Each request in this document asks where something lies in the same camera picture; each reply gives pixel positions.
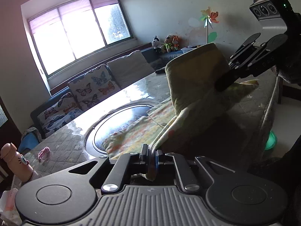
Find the green patterned child jacket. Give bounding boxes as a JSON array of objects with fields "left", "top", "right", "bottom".
[{"left": 103, "top": 43, "right": 259, "bottom": 181}]

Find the clear plastic storage box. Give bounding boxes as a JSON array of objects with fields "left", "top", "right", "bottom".
[{"left": 181, "top": 45, "right": 199, "bottom": 54}]

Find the round black induction hob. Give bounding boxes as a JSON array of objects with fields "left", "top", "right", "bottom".
[{"left": 89, "top": 104, "right": 153, "bottom": 153}]

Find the orange plush toy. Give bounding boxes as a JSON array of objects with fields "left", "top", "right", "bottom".
[{"left": 173, "top": 36, "right": 180, "bottom": 51}]

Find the black remote control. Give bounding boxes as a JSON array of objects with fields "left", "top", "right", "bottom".
[{"left": 155, "top": 67, "right": 165, "bottom": 74}]

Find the grey quilted table cover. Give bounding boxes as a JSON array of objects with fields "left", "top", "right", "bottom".
[{"left": 25, "top": 71, "right": 279, "bottom": 176}]

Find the brown plush toy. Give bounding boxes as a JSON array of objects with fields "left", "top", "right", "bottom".
[{"left": 161, "top": 35, "right": 174, "bottom": 54}]

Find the colourful paper pinwheel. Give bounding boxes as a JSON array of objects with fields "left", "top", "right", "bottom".
[{"left": 199, "top": 7, "right": 219, "bottom": 43}]

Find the black white plush cow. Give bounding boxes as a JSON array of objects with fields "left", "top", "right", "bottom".
[{"left": 151, "top": 36, "right": 161, "bottom": 50}]

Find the small pink toy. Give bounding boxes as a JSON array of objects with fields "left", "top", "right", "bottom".
[{"left": 38, "top": 146, "right": 53, "bottom": 163}]

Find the green plastic bowl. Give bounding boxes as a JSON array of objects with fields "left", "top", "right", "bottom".
[{"left": 265, "top": 130, "right": 277, "bottom": 151}]

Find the lying butterfly cushion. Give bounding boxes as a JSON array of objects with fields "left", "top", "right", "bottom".
[{"left": 37, "top": 92, "right": 84, "bottom": 138}]

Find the upright butterfly cushion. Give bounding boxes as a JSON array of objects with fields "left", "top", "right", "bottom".
[{"left": 68, "top": 64, "right": 121, "bottom": 111}]

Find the plain beige cushion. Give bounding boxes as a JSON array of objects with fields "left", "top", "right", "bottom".
[{"left": 107, "top": 50, "right": 155, "bottom": 88}]

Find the blue grey cloth on sofa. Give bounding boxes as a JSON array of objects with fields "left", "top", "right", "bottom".
[{"left": 18, "top": 127, "right": 43, "bottom": 153}]

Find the blue sofa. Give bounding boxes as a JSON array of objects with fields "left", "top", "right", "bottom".
[{"left": 18, "top": 48, "right": 183, "bottom": 153}]

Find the pink cartoon water bottle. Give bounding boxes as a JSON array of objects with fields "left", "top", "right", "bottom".
[{"left": 1, "top": 143, "right": 33, "bottom": 183}]

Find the white tissue pack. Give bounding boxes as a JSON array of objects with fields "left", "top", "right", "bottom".
[{"left": 1, "top": 188, "right": 22, "bottom": 225}]

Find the window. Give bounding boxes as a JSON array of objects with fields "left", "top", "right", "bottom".
[{"left": 27, "top": 0, "right": 133, "bottom": 78}]

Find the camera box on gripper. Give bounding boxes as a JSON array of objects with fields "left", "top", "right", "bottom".
[{"left": 249, "top": 0, "right": 295, "bottom": 33}]

